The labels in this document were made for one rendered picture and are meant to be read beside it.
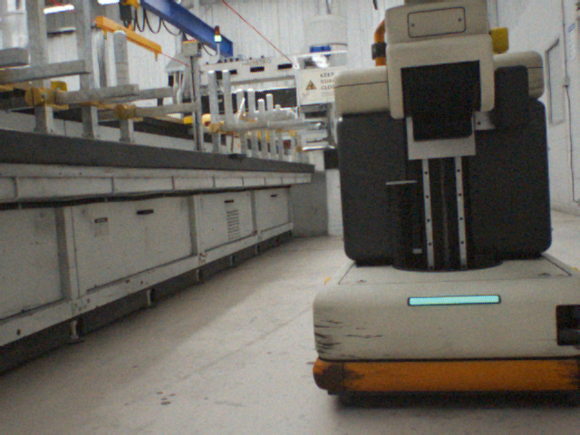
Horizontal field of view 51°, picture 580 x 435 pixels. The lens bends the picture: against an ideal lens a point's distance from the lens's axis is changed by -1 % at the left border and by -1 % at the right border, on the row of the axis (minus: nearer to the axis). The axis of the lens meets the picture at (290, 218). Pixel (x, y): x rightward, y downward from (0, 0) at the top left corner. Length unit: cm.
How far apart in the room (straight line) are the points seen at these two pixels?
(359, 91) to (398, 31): 29
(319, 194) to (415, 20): 470
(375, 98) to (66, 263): 124
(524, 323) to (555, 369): 11
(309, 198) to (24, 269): 424
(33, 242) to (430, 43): 142
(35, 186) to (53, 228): 49
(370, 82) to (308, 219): 447
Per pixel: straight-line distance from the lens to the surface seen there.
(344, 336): 136
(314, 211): 604
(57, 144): 182
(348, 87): 166
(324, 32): 1022
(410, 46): 136
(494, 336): 135
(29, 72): 162
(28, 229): 215
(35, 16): 189
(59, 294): 229
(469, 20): 142
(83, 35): 210
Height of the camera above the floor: 51
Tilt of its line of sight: 3 degrees down
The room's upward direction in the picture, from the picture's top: 4 degrees counter-clockwise
